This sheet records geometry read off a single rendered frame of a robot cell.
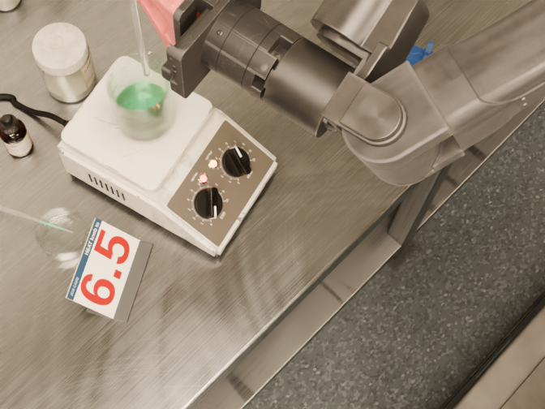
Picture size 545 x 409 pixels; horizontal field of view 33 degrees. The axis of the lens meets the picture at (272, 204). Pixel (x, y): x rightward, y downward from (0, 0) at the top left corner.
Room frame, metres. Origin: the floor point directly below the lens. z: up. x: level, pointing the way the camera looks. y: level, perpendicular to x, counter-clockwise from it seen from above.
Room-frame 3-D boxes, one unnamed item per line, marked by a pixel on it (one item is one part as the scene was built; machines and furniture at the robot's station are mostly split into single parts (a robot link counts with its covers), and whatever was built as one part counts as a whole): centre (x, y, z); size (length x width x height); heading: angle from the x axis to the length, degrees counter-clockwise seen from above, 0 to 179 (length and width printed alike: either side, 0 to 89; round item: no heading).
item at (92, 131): (0.42, 0.15, 0.83); 0.12 x 0.12 x 0.01; 66
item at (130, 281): (0.28, 0.16, 0.77); 0.09 x 0.06 x 0.04; 171
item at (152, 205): (0.41, 0.13, 0.79); 0.22 x 0.13 x 0.08; 66
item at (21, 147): (0.42, 0.29, 0.78); 0.03 x 0.03 x 0.07
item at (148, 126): (0.43, 0.14, 0.88); 0.07 x 0.06 x 0.08; 148
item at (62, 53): (0.50, 0.25, 0.79); 0.06 x 0.06 x 0.08
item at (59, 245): (0.31, 0.22, 0.76); 0.06 x 0.06 x 0.02
